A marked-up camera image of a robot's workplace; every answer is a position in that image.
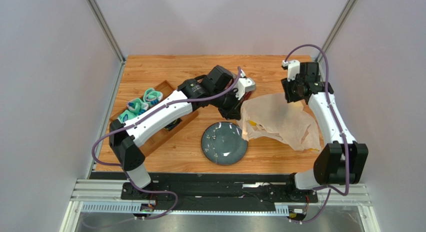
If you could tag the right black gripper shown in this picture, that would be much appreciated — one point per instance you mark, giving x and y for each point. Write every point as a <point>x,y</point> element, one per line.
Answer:
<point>287,92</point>

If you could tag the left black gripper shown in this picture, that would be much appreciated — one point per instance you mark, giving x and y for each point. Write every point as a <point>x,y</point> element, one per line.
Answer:
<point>234,112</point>

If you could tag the translucent plastic bag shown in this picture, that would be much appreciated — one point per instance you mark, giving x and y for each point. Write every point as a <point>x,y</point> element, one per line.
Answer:
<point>285,122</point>

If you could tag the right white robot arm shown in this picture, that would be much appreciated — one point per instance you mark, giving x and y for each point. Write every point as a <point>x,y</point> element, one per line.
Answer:
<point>343,159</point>

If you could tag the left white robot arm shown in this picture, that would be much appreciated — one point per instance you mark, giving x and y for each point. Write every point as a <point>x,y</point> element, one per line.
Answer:
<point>220,88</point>

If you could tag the blue ceramic plate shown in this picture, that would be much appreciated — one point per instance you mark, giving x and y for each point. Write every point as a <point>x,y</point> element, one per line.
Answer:
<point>222,143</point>

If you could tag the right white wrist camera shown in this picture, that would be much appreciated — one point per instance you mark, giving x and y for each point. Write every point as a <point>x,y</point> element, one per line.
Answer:
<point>292,67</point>

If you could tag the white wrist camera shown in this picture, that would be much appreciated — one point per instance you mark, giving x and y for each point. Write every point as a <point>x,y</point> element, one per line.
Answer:
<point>239,87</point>
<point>292,67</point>

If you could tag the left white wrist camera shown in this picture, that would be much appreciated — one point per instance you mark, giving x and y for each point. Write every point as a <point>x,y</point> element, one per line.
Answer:
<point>239,87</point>

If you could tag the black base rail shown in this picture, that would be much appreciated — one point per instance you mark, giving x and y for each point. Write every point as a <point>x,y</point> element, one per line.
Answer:
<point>167,186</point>

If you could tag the aluminium frame rail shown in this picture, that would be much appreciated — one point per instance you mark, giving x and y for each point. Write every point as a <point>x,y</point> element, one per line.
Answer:
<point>105,196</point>

